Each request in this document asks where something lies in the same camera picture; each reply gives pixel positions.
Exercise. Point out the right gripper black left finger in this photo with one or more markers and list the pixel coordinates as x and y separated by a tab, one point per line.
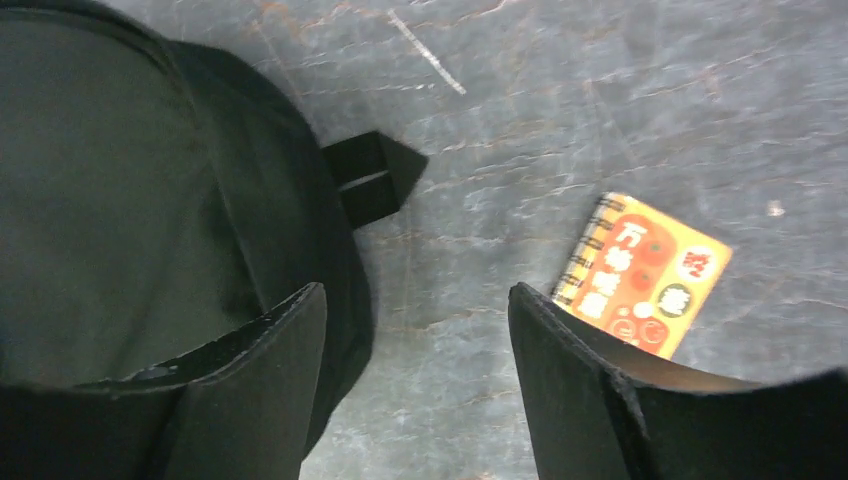
235	408

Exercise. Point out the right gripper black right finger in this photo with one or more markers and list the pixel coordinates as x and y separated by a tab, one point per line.
599	408

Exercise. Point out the black student backpack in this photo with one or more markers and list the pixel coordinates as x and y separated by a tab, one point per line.
156	194

